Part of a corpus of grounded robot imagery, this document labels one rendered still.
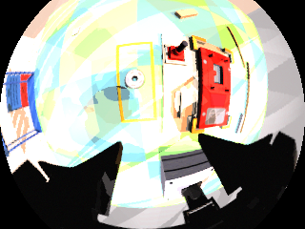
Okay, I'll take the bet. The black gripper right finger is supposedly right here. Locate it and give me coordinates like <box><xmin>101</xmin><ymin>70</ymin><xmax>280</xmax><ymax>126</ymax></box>
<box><xmin>197</xmin><ymin>133</ymin><xmax>272</xmax><ymax>195</ymax></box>

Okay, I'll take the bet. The yellow rectangular outline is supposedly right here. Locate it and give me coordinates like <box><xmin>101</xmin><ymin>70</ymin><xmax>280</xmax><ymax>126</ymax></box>
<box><xmin>115</xmin><ymin>42</ymin><xmax>157</xmax><ymax>123</ymax></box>

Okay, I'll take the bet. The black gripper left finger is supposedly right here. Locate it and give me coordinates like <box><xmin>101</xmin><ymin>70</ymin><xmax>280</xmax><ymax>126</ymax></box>
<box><xmin>38</xmin><ymin>141</ymin><xmax>123</xmax><ymax>217</ymax></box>

